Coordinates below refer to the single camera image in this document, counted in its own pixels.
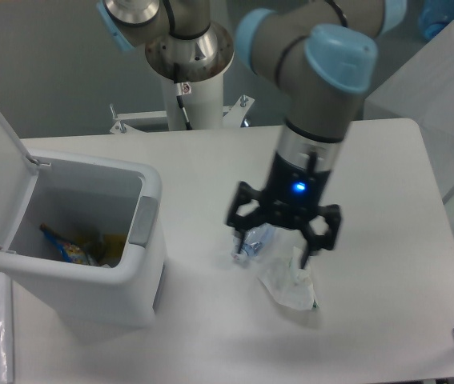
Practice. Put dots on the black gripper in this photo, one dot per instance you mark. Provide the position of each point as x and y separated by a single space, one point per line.
289 200

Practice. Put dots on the white push-lid trash can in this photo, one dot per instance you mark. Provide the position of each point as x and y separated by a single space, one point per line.
83 198

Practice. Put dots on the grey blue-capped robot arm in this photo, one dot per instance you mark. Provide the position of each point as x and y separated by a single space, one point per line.
321 55

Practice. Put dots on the colourful snack wrapper trash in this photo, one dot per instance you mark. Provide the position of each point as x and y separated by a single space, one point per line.
104 250

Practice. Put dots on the crushed clear plastic bottle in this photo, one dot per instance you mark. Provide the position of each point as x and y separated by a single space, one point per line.
255 241

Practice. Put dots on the crumpled white paper wrapper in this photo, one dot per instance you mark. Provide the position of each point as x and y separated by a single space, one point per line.
288 284

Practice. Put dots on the translucent plastic box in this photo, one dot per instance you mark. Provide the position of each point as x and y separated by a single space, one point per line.
423 91

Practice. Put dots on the white pedestal base frame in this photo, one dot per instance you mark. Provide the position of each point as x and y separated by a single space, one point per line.
233 117

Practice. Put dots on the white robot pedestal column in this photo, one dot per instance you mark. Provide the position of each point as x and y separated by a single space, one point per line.
194 105

